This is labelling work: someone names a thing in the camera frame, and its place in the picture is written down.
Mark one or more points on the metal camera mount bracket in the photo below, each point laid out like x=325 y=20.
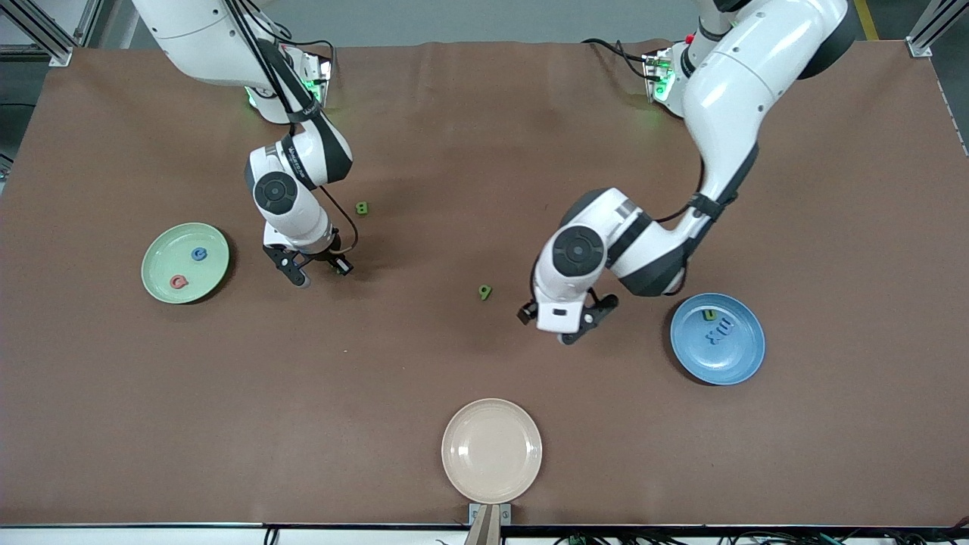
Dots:
x=488 y=530

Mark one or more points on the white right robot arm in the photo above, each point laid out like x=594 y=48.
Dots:
x=291 y=197

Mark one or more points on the aluminium frame post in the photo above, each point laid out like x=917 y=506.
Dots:
x=920 y=47
x=45 y=42

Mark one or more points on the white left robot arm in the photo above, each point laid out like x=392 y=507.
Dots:
x=742 y=91

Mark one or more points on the red letter Q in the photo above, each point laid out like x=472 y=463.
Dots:
x=179 y=282

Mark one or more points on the blue letter m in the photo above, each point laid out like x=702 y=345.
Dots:
x=724 y=327

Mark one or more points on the green plate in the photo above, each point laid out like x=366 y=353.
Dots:
x=185 y=227

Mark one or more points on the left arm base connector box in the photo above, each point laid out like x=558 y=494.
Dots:
x=657 y=76

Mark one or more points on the blue plate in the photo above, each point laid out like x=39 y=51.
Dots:
x=727 y=359

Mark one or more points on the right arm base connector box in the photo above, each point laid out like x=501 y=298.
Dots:
x=324 y=72

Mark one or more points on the beige plate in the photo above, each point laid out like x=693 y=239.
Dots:
x=492 y=451

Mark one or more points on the blue letter C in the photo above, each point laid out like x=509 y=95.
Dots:
x=199 y=254

